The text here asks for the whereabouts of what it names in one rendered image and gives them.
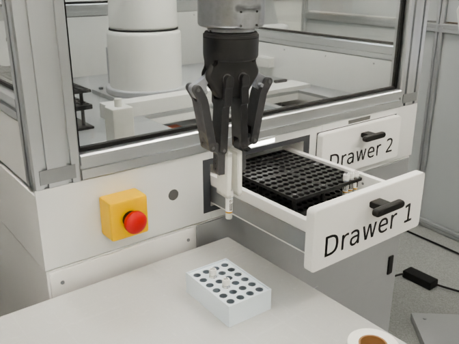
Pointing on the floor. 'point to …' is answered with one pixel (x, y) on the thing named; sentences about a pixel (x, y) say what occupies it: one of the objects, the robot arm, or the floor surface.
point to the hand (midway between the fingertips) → (229, 172)
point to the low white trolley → (183, 308)
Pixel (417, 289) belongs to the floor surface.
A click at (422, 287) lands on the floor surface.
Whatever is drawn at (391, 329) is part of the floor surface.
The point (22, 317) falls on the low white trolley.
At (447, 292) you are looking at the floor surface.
